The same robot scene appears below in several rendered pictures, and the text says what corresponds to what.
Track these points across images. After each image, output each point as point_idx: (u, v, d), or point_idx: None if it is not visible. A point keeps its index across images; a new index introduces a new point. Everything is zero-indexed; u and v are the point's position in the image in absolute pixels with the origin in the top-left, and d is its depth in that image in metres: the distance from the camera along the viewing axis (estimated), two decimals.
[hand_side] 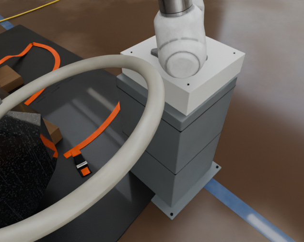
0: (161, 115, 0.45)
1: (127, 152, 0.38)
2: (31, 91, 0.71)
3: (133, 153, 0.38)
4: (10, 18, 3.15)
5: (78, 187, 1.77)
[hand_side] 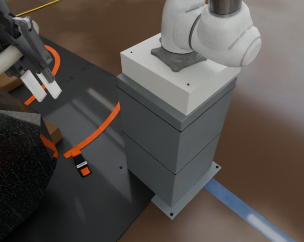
0: (19, 55, 0.56)
1: None
2: None
3: None
4: None
5: (78, 187, 1.77)
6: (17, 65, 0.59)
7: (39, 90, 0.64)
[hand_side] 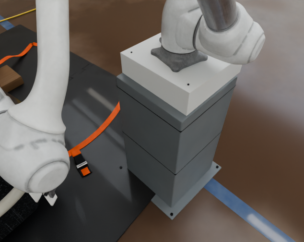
0: None
1: None
2: None
3: (2, 210, 0.67)
4: (10, 18, 3.15)
5: (78, 187, 1.77)
6: None
7: (38, 193, 0.83)
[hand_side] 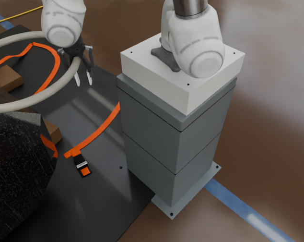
0: (80, 61, 1.08)
1: (69, 73, 1.01)
2: None
3: (71, 74, 1.01)
4: (10, 18, 3.15)
5: (78, 187, 1.77)
6: None
7: (78, 79, 1.17)
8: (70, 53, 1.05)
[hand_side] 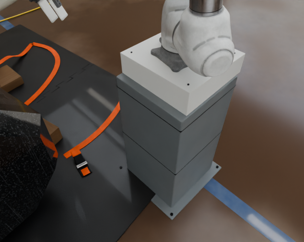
0: None
1: None
2: None
3: None
4: (10, 18, 3.15)
5: (78, 187, 1.77)
6: None
7: (52, 13, 0.87)
8: None
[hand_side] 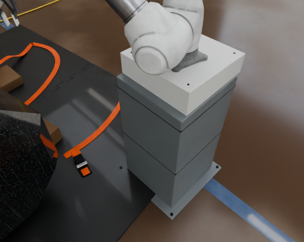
0: None
1: None
2: None
3: None
4: (10, 18, 3.15)
5: (78, 187, 1.77)
6: (0, 9, 1.41)
7: (7, 21, 1.47)
8: None
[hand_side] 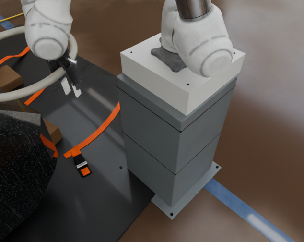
0: (77, 52, 1.12)
1: None
2: None
3: None
4: (10, 18, 3.15)
5: (78, 187, 1.77)
6: None
7: (67, 88, 1.14)
8: (54, 62, 1.01)
